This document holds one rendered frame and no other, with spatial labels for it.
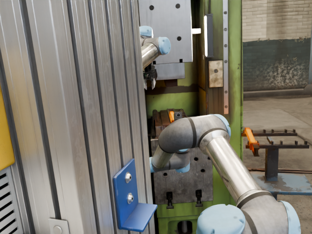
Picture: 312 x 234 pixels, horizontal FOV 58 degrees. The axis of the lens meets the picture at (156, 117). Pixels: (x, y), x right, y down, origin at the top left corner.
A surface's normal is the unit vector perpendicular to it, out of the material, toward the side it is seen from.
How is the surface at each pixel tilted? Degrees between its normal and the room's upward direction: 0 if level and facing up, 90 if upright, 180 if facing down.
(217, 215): 8
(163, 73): 90
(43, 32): 90
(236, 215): 8
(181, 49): 90
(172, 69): 90
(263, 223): 38
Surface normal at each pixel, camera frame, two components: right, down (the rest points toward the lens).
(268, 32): -0.04, 0.19
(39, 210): -0.31, 0.25
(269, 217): 0.04, -0.76
